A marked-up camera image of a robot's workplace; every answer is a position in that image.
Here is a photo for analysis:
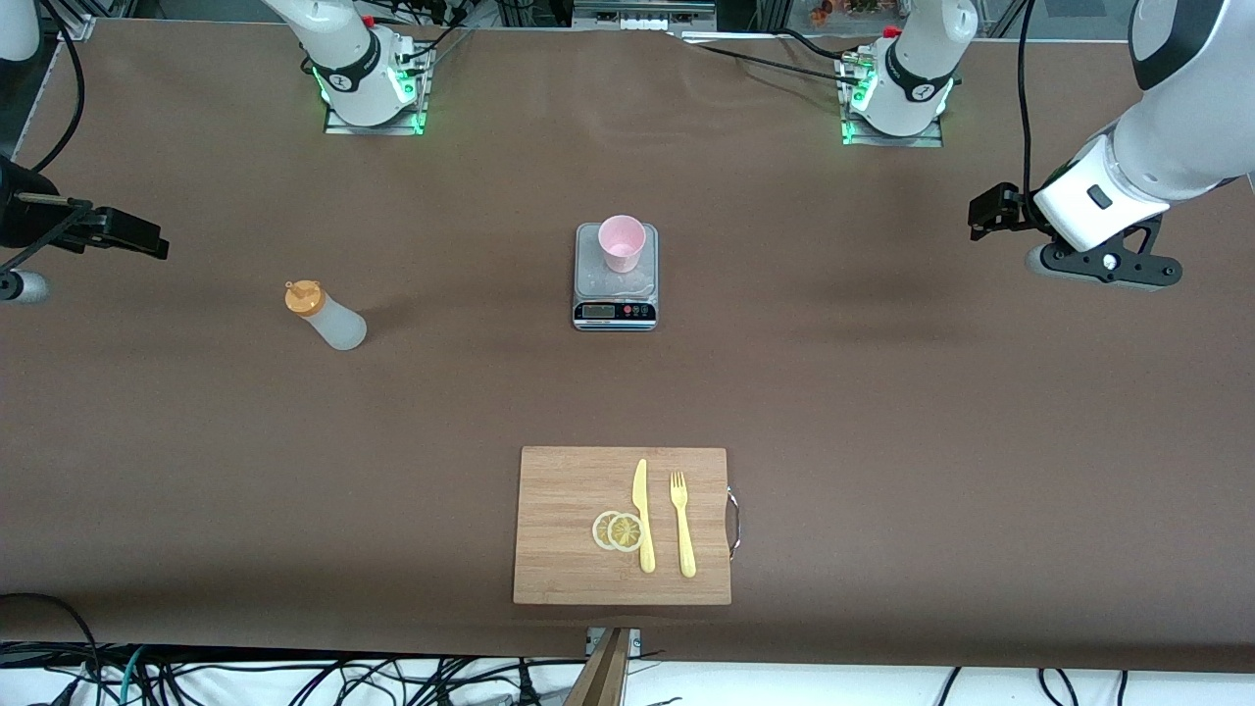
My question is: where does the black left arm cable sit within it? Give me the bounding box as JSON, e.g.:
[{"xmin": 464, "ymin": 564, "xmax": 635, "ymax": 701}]
[{"xmin": 1017, "ymin": 0, "xmax": 1042, "ymax": 225}]

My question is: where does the pink plastic cup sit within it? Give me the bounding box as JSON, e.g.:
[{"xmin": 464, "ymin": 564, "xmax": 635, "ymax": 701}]
[{"xmin": 598, "ymin": 215, "xmax": 647, "ymax": 275}]

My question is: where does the small metal bracket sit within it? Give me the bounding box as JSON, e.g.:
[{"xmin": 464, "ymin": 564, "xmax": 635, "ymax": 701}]
[{"xmin": 585, "ymin": 628, "xmax": 643, "ymax": 660}]

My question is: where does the yellow plastic fork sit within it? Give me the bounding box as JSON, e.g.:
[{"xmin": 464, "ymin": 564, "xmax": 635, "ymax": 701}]
[{"xmin": 670, "ymin": 471, "xmax": 698, "ymax": 579}]

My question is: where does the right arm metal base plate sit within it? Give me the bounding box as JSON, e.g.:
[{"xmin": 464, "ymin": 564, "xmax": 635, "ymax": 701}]
[{"xmin": 323, "ymin": 44, "xmax": 433, "ymax": 137}]

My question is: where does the silver aluminium frame rail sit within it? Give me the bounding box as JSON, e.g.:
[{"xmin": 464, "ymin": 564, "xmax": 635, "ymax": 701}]
[{"xmin": 41, "ymin": 0, "xmax": 97, "ymax": 42}]

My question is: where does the wooden beam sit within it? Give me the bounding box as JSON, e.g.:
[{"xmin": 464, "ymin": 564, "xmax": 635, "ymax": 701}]
[{"xmin": 564, "ymin": 628, "xmax": 633, "ymax": 706}]

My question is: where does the translucent squeeze bottle orange cap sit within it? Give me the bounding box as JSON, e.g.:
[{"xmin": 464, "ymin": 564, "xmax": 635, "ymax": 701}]
[{"xmin": 284, "ymin": 279, "xmax": 369, "ymax": 352}]

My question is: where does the silver digital kitchen scale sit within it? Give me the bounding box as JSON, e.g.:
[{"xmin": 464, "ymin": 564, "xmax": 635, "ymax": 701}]
[{"xmin": 573, "ymin": 223, "xmax": 659, "ymax": 332}]

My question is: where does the black table cable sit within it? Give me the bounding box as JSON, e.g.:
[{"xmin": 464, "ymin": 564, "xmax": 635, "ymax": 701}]
[
  {"xmin": 683, "ymin": 39, "xmax": 869, "ymax": 84},
  {"xmin": 779, "ymin": 27, "xmax": 864, "ymax": 62}
]

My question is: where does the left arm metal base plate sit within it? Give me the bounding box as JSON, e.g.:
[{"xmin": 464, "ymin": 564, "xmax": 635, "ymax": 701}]
[{"xmin": 839, "ymin": 54, "xmax": 948, "ymax": 149}]

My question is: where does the yellow plastic knife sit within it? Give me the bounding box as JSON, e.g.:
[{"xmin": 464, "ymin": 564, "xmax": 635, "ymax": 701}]
[{"xmin": 631, "ymin": 458, "xmax": 657, "ymax": 575}]

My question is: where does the wooden cutting board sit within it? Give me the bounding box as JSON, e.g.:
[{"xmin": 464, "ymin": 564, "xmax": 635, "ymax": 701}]
[{"xmin": 513, "ymin": 446, "xmax": 742, "ymax": 606}]

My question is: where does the teal floor cable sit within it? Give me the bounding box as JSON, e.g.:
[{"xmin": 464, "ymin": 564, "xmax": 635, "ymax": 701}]
[{"xmin": 116, "ymin": 645, "xmax": 148, "ymax": 706}]

